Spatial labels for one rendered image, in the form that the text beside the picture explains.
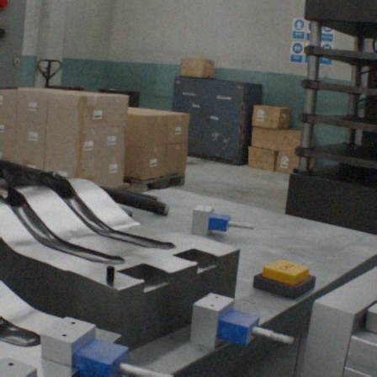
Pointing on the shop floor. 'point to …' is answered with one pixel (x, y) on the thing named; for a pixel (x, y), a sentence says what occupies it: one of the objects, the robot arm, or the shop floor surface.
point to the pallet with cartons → (155, 149)
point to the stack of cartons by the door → (273, 140)
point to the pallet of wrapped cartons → (66, 133)
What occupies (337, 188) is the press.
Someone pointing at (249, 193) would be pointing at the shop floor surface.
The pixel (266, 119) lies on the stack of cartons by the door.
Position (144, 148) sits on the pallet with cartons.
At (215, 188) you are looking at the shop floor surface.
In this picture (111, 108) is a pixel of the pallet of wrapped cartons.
